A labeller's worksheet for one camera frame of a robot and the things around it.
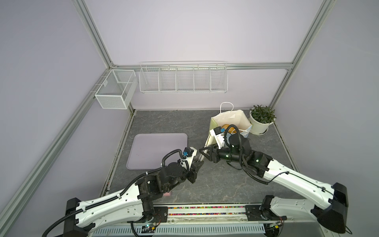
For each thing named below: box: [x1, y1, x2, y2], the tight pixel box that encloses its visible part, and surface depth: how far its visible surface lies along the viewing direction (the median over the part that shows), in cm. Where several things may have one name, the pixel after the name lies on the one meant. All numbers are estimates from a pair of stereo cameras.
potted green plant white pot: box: [249, 104, 277, 136], surface depth 98 cm
